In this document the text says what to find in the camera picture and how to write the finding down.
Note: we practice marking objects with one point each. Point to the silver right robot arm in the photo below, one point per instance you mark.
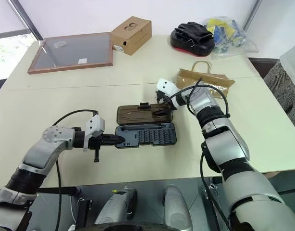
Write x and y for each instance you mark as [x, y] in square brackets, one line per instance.
[229, 154]

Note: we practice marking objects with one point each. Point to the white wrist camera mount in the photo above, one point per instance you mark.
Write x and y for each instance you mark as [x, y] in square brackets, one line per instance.
[167, 86]
[94, 125]

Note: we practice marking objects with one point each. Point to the silver robot leg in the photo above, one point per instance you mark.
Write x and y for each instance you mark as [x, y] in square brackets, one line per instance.
[118, 207]
[176, 207]

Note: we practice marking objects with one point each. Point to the brown cardboard box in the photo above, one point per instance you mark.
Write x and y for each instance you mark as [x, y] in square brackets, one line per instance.
[131, 34]

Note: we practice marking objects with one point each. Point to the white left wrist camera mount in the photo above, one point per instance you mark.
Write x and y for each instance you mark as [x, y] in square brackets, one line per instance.
[94, 125]

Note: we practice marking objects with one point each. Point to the wooden framed glass panel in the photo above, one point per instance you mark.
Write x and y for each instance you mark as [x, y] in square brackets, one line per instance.
[73, 51]

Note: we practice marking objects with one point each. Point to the black glove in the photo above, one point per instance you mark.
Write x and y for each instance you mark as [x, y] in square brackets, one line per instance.
[193, 30]

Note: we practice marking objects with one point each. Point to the brown paper bag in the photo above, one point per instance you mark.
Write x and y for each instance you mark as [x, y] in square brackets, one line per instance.
[210, 80]

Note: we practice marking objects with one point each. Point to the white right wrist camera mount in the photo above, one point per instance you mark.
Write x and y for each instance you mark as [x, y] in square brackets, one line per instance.
[167, 86]

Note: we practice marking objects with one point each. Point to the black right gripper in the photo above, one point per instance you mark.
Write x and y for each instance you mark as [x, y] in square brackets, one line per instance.
[162, 96]

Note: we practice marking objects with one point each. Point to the grey patterned fabric chair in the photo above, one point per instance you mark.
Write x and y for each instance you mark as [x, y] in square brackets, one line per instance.
[285, 91]

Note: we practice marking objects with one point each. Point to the dark screwdriver bit case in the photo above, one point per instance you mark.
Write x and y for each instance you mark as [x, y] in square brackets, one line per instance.
[145, 131]

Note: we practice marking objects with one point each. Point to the black bracket under table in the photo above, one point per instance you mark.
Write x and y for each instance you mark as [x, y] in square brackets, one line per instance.
[83, 211]

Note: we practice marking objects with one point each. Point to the clear plastic bag with packets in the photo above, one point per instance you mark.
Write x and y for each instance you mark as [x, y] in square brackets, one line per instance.
[230, 36]

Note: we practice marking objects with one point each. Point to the black and red boxing pad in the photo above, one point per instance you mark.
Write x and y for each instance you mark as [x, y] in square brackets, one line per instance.
[193, 45]

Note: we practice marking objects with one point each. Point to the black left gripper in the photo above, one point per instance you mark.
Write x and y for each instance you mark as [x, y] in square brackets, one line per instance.
[95, 141]

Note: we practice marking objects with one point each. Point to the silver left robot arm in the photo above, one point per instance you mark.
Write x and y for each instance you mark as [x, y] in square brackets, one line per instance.
[39, 149]

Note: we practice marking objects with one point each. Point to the dark rounded robot waist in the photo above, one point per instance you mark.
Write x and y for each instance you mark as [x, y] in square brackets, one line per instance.
[135, 228]

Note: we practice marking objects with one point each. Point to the grey precision screwdriver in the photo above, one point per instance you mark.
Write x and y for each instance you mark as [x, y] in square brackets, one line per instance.
[142, 126]

